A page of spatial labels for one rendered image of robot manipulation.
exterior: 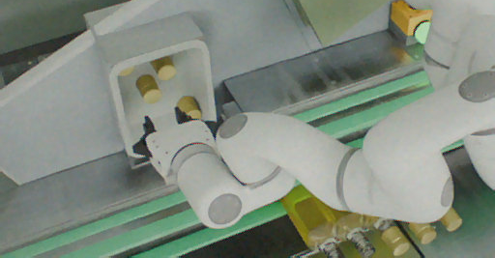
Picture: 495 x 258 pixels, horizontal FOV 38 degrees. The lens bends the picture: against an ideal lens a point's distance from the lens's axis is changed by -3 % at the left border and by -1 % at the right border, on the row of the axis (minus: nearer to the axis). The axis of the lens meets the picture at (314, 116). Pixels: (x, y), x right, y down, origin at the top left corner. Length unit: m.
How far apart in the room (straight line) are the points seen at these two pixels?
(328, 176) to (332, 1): 0.49
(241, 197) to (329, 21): 0.46
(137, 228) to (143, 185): 0.09
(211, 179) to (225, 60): 0.43
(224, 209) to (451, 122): 0.36
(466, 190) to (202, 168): 0.79
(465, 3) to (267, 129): 0.35
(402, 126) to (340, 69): 0.63
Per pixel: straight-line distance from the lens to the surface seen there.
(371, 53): 1.50
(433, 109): 0.84
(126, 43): 1.26
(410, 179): 0.84
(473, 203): 1.67
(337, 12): 1.36
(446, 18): 1.11
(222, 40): 1.38
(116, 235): 1.36
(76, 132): 1.41
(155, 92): 1.31
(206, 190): 1.02
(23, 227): 1.39
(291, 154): 0.94
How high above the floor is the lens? 1.78
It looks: 39 degrees down
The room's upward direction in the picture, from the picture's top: 144 degrees clockwise
